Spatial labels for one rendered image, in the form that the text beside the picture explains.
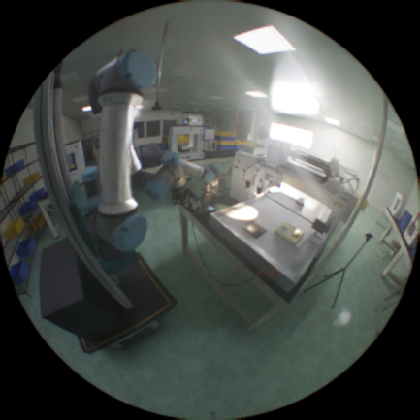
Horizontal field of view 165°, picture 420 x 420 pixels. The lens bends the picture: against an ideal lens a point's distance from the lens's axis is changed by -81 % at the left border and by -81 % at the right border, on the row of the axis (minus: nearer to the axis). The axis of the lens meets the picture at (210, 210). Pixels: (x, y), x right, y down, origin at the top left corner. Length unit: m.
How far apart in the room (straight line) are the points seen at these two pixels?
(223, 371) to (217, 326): 0.45
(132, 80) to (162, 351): 1.58
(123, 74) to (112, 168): 0.21
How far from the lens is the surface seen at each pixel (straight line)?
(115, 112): 0.36
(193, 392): 1.49
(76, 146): 2.51
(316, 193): 1.01
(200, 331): 1.46
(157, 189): 0.51
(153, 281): 1.31
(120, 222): 0.38
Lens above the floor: 1.44
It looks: 33 degrees down
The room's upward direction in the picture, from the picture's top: 5 degrees clockwise
